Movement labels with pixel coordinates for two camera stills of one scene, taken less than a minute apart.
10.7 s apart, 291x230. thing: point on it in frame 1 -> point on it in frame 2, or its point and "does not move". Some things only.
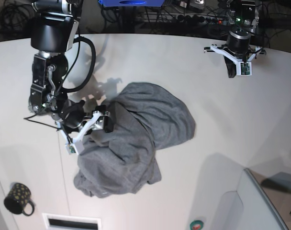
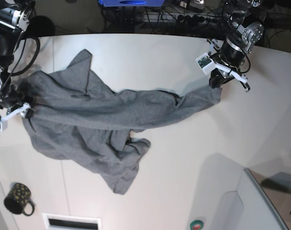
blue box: [124, 3] does not move
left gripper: [73, 116] -> [12, 97]
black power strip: [184, 17] does not move
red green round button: [196, 224] does not move
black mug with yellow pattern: [17, 200] does not move
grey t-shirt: [123, 161] -> [74, 118]
